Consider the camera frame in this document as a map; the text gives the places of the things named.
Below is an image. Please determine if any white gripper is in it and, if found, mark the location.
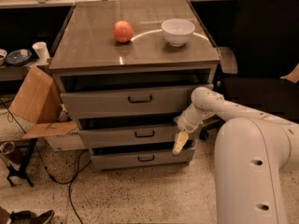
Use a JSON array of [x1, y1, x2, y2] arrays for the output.
[[172, 114, 202, 155]]

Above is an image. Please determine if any grey drawer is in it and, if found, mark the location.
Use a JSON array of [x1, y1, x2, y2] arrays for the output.
[[91, 147, 195, 170], [60, 83, 215, 120], [78, 120, 204, 148]]

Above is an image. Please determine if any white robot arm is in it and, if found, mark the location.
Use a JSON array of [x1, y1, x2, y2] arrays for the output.
[[173, 87, 299, 224]]

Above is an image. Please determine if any grey bottom drawer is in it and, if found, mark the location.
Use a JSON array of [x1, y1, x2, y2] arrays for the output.
[[91, 147, 195, 170]]

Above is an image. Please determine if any grey top drawer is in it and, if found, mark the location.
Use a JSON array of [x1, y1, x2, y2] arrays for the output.
[[60, 83, 215, 120]]

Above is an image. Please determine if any grey drawer cabinet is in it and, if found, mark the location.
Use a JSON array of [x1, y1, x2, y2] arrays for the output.
[[49, 0, 221, 172]]

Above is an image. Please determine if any red apple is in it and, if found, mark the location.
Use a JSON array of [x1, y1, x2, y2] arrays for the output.
[[113, 21, 133, 43]]

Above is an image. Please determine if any black office chair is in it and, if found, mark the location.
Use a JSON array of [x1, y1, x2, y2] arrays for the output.
[[198, 0, 299, 142]]

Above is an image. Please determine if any brown cardboard box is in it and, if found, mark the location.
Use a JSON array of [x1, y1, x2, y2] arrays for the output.
[[9, 66, 77, 139]]

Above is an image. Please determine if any white paper cup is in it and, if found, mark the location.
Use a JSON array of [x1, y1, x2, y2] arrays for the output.
[[32, 42, 50, 61]]

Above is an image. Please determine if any black stand with red cup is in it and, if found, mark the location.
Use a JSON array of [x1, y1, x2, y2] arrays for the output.
[[0, 138, 37, 187]]

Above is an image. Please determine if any dark sneaker shoe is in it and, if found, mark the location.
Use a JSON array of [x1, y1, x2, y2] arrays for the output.
[[10, 210, 54, 224]]

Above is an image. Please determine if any dark blue plate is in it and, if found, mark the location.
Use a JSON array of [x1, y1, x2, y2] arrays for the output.
[[6, 49, 32, 66]]

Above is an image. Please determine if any low grey side shelf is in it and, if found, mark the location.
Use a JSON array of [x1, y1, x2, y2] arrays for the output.
[[0, 60, 50, 81]]

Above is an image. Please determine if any brown trouser leg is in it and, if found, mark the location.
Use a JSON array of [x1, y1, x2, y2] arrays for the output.
[[0, 206, 10, 224]]

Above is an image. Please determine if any white bowl at left edge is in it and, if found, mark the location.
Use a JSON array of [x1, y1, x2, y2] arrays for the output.
[[0, 49, 7, 66]]

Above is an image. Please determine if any black floor cable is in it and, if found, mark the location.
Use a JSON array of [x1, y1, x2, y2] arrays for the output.
[[0, 97, 93, 224]]

